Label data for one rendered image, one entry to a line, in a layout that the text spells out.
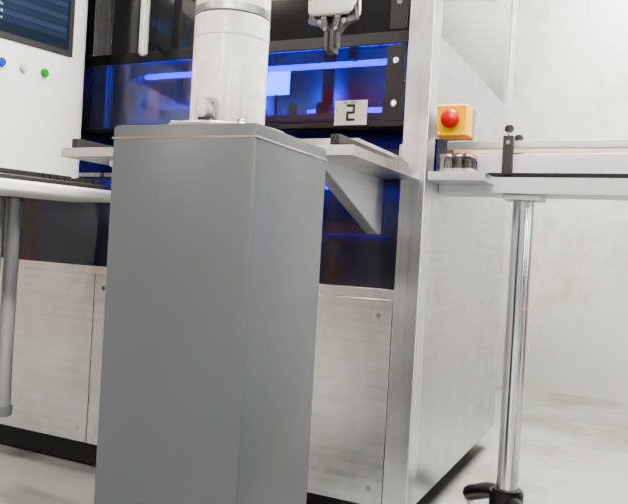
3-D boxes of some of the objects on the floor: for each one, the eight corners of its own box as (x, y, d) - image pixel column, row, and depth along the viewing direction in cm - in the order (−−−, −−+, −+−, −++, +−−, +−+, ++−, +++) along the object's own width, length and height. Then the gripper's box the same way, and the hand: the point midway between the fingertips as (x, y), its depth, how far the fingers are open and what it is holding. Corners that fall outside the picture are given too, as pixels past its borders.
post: (388, 537, 172) (438, -334, 170) (412, 543, 169) (463, -341, 168) (379, 547, 166) (431, -355, 165) (403, 553, 163) (456, -363, 162)
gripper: (294, -42, 142) (289, 50, 143) (364, -51, 136) (358, 45, 136) (311, -28, 149) (306, 60, 149) (377, -36, 143) (372, 55, 143)
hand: (331, 42), depth 143 cm, fingers closed
